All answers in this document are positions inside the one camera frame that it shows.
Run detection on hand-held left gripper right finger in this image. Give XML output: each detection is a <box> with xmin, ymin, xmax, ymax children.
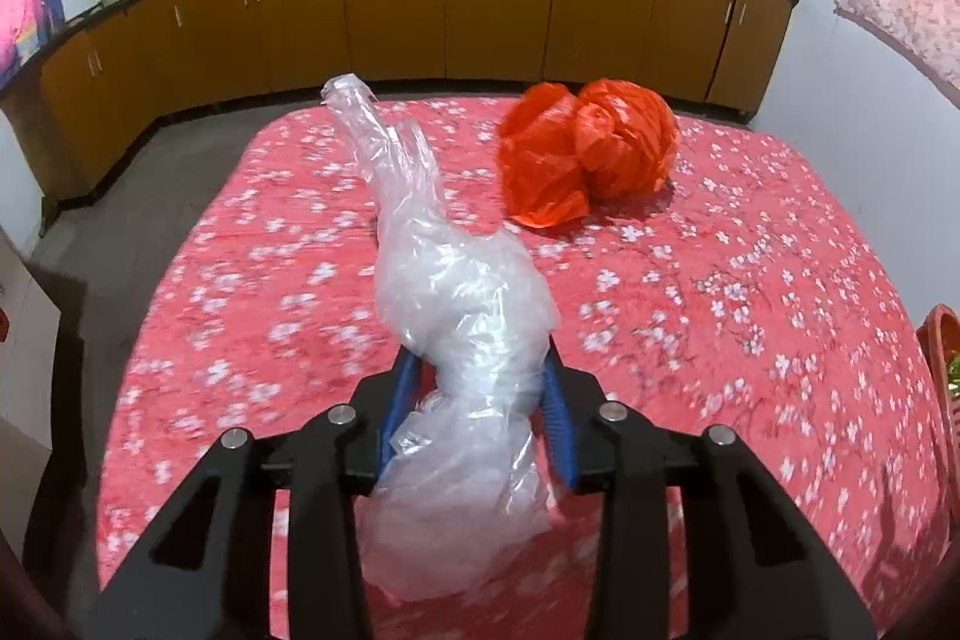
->
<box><xmin>536</xmin><ymin>351</ymin><xmax>878</xmax><ymax>640</ymax></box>

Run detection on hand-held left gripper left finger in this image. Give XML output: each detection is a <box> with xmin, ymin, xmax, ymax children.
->
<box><xmin>86</xmin><ymin>351</ymin><xmax>421</xmax><ymax>640</ymax></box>

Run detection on thin clear plastic bag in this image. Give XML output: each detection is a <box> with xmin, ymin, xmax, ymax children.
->
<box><xmin>321</xmin><ymin>74</ymin><xmax>560</xmax><ymax>603</ymax></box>

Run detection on red plastic basket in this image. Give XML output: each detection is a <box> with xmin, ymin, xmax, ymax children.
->
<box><xmin>916</xmin><ymin>304</ymin><xmax>960</xmax><ymax>483</ymax></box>

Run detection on red floral blanket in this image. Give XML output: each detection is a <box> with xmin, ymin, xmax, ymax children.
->
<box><xmin>96</xmin><ymin>98</ymin><xmax>947</xmax><ymax>640</ymax></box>

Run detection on small orange plastic bag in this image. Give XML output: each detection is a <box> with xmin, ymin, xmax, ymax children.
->
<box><xmin>499</xmin><ymin>83</ymin><xmax>593</xmax><ymax>229</ymax></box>

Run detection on white furniture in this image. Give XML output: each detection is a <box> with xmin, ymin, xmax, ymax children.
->
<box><xmin>0</xmin><ymin>220</ymin><xmax>61</xmax><ymax>536</ymax></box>

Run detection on wooden lower cabinets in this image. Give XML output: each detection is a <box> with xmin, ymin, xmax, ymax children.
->
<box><xmin>0</xmin><ymin>0</ymin><xmax>800</xmax><ymax>214</ymax></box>

